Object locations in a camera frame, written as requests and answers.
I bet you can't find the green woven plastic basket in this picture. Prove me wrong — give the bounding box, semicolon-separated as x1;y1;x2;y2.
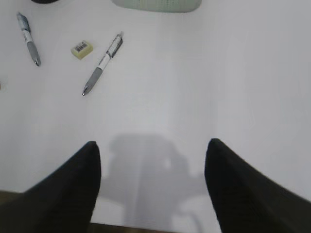
112;0;202;13

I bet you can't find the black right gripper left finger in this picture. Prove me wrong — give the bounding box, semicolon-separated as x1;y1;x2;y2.
0;141;101;233

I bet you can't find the yellow eraser right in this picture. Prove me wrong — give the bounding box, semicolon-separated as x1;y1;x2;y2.
70;40;93;60

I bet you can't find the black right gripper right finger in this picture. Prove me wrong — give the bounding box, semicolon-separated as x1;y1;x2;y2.
205;138;311;233

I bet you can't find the blue grey ballpoint pen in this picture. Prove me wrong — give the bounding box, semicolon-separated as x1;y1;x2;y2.
17;12;41;67

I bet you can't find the grey clear ballpoint pen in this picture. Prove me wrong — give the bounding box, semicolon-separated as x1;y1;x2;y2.
82;32;124;96

